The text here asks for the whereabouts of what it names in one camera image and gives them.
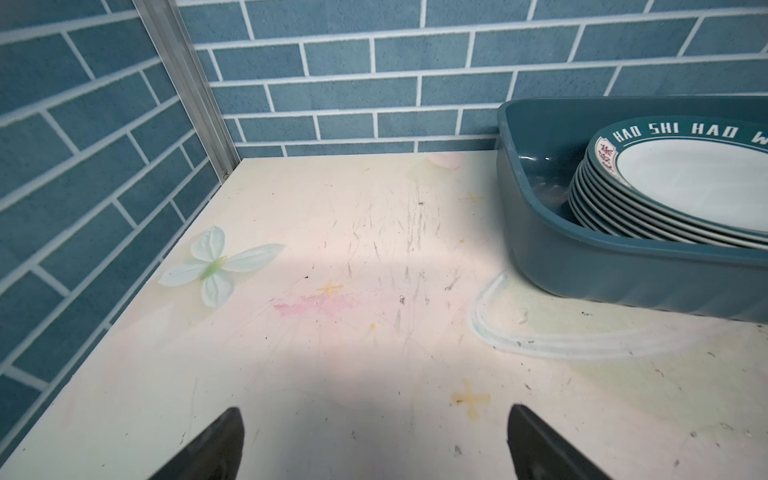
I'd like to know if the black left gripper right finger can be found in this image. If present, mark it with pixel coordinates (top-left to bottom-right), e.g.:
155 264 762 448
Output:
507 404 610 480

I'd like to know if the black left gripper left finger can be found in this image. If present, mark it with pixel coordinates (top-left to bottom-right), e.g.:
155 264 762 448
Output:
150 407 245 480

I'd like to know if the green rim text plate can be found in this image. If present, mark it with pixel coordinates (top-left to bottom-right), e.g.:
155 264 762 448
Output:
586 115 767 245

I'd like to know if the teal plastic bin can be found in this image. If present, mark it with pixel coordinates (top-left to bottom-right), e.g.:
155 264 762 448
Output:
497 96 767 324

